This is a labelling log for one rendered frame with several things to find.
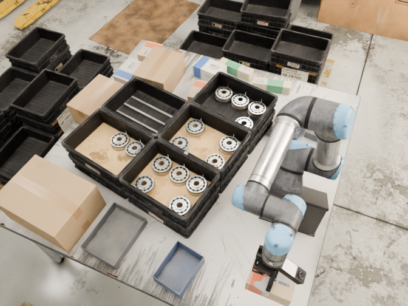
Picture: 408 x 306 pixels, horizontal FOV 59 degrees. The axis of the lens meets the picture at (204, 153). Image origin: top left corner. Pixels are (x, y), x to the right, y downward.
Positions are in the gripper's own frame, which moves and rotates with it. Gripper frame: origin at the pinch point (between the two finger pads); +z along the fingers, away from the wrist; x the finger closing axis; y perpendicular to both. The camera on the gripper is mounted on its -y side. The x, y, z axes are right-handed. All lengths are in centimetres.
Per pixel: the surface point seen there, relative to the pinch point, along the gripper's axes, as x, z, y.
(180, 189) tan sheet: -32, 26, 55
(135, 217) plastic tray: -15, 39, 73
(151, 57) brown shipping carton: -112, 23, 113
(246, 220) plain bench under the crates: -35, 39, 20
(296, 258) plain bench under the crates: -25.9, 39.6, -8.5
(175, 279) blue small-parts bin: 5, 39, 40
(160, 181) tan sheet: -33, 26, 66
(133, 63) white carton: -110, 30, 127
